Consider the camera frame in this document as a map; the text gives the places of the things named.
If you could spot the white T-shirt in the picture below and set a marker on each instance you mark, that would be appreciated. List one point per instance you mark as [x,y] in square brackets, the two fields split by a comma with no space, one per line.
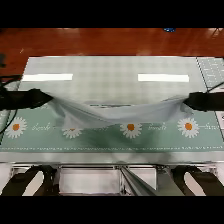
[110,115]

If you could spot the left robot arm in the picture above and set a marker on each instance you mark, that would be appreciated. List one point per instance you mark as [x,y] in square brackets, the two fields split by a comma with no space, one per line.
[23,98]

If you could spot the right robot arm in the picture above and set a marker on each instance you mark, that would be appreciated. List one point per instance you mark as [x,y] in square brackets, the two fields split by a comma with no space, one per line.
[203,101]

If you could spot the silver frame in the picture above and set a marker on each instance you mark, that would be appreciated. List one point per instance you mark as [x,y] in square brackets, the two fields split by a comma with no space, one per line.
[133,181]

